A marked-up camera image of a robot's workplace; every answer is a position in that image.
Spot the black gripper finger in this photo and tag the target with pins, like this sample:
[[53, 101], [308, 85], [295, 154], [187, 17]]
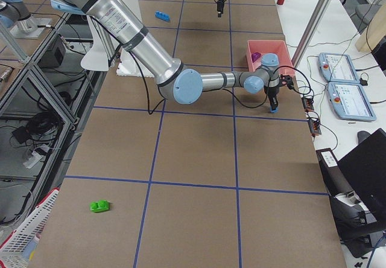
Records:
[[220, 9], [273, 103]]

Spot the purple toy block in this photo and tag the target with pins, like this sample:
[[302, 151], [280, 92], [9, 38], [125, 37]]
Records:
[[256, 57]]

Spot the long blue toy block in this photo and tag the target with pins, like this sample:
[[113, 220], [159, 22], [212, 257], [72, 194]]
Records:
[[162, 16]]

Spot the green toy block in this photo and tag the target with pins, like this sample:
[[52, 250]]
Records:
[[99, 206]]

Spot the small blue toy block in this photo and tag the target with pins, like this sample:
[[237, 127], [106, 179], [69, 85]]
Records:
[[274, 110]]

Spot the pink plastic box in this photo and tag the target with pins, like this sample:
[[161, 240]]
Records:
[[274, 54]]

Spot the upper teach pendant tablet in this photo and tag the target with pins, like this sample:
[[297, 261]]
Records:
[[337, 67]]

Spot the teach pendant tablet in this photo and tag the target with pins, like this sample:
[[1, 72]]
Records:
[[350, 102], [337, 67]]

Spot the lower teach pendant tablet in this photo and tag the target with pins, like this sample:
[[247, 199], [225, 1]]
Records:
[[350, 102]]

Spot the white chair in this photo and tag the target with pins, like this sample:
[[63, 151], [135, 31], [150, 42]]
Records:
[[104, 50]]

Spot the white plastic basket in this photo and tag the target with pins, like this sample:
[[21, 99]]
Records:
[[18, 249]]

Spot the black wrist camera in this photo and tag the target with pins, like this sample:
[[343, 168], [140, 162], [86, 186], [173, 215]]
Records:
[[286, 81]]

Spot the aluminium frame post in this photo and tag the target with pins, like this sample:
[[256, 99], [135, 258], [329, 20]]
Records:
[[310, 30]]

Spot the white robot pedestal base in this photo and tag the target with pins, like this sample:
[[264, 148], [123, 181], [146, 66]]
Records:
[[128, 67]]

